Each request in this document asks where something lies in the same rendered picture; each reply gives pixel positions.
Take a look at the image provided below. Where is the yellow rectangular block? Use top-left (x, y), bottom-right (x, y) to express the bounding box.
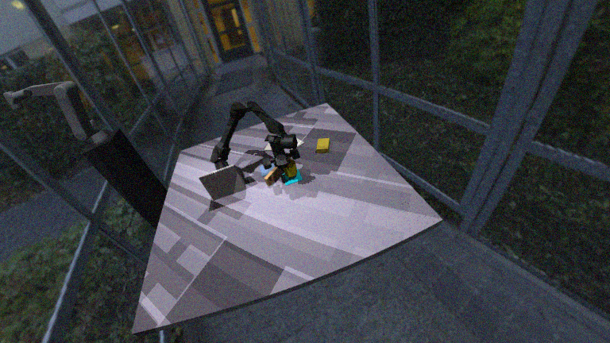
top-left (316, 138), bottom-right (330, 153)

